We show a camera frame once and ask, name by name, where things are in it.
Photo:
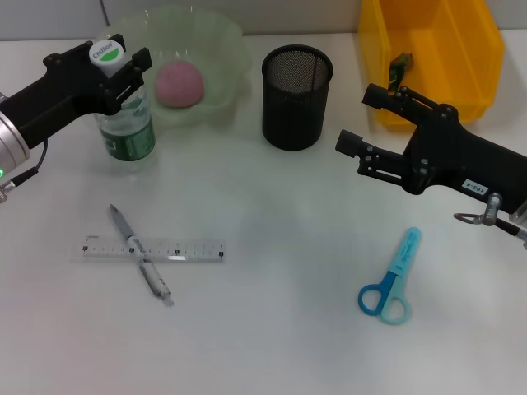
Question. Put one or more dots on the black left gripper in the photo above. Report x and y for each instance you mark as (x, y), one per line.
(57, 94)

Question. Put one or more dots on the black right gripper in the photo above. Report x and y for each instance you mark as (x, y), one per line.
(461, 156)

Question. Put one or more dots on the green plastic wrapper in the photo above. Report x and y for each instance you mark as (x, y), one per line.
(401, 61)

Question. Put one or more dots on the pink peach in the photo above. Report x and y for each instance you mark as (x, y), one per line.
(179, 84)

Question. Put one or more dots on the clear water bottle green label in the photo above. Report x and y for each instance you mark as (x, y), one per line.
(127, 140)

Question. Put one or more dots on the white and silver left arm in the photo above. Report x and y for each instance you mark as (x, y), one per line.
(10, 140)

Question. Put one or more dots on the black mesh pen holder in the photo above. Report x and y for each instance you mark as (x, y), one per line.
(294, 115)

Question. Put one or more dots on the green translucent fruit bowl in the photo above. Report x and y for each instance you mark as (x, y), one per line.
(214, 61)

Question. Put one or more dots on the blue scissors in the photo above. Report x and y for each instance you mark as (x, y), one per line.
(405, 251)

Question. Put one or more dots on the grey pen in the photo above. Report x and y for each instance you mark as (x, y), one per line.
(123, 230)

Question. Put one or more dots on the clear plastic ruler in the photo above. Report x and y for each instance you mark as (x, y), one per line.
(197, 249)

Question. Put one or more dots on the yellow plastic bin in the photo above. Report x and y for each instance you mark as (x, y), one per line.
(453, 49)

